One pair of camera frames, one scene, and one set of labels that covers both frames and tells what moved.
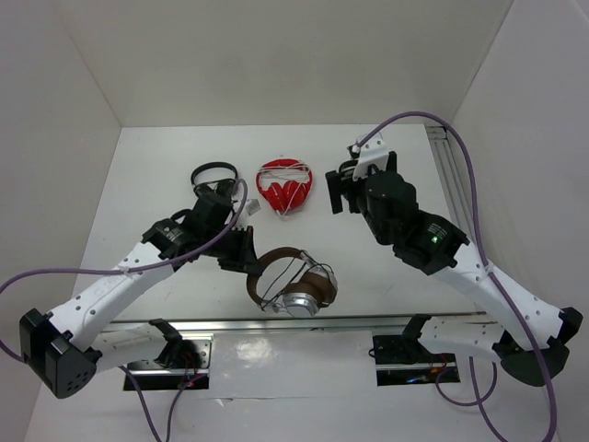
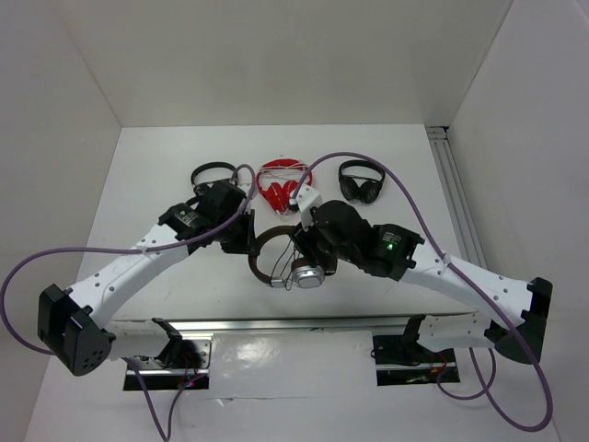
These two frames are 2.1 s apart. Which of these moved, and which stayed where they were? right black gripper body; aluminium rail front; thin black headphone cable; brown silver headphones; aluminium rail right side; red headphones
Moved: thin black headphone cable; right black gripper body; brown silver headphones
Stayed: red headphones; aluminium rail right side; aluminium rail front
